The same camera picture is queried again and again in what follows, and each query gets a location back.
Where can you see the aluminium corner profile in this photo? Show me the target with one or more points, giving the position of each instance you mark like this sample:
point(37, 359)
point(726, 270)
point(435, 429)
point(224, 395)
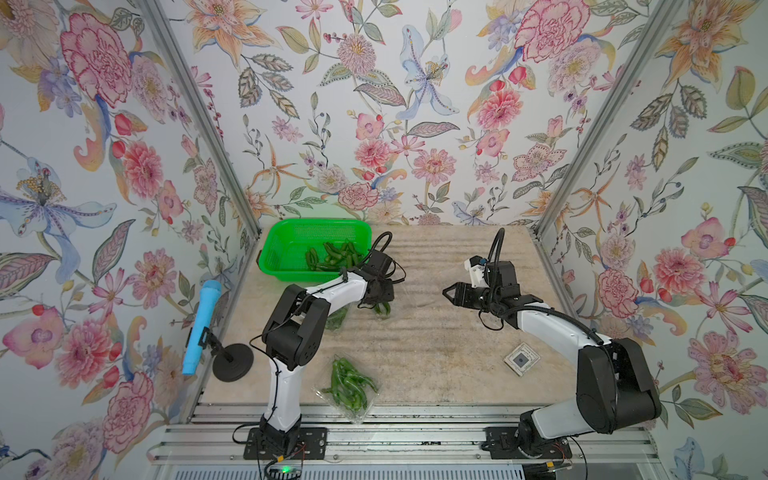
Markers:
point(162, 32)
point(657, 24)

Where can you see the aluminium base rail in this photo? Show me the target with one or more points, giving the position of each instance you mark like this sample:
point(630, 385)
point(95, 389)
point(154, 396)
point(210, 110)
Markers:
point(215, 432)

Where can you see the clear clamshell container front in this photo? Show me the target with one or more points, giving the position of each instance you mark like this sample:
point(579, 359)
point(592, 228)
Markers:
point(349, 388)

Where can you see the clear clamshell container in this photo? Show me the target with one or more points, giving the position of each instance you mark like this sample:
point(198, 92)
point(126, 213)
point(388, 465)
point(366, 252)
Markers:
point(349, 388)
point(383, 310)
point(336, 319)

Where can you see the aluminium corner profile left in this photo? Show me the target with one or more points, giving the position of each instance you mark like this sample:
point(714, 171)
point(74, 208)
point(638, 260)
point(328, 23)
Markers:
point(162, 32)

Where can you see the green plastic basket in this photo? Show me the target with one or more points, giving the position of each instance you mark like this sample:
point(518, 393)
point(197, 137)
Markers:
point(283, 254)

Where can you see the black microphone stand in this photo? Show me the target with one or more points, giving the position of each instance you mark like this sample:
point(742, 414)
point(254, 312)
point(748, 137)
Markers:
point(230, 363)

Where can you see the aluminium corner profile right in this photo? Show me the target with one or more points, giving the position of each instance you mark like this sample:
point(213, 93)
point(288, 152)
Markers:
point(657, 24)

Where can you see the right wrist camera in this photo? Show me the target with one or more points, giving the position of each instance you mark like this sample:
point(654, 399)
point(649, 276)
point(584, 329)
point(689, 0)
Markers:
point(476, 267)

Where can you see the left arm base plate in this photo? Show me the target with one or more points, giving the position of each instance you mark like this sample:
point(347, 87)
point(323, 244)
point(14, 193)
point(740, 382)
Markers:
point(304, 443)

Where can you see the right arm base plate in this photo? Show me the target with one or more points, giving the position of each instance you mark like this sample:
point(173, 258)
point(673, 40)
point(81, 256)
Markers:
point(507, 443)

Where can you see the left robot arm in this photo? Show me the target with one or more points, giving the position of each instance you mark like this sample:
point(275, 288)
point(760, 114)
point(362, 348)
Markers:
point(294, 331)

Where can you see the blue microphone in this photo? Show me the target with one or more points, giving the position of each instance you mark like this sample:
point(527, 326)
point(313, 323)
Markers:
point(209, 296)

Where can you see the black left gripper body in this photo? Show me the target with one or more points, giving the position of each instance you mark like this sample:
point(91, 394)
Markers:
point(383, 292)

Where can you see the green peppers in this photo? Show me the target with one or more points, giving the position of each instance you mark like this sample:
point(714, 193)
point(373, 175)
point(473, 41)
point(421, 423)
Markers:
point(333, 257)

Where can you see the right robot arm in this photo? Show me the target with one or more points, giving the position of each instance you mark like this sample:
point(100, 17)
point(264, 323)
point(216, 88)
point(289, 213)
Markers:
point(614, 387)

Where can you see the small card box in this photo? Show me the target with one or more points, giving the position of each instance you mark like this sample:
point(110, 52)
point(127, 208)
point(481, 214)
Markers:
point(522, 359)

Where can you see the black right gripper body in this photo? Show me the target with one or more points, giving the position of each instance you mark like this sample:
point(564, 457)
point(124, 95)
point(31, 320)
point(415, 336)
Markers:
point(495, 301)

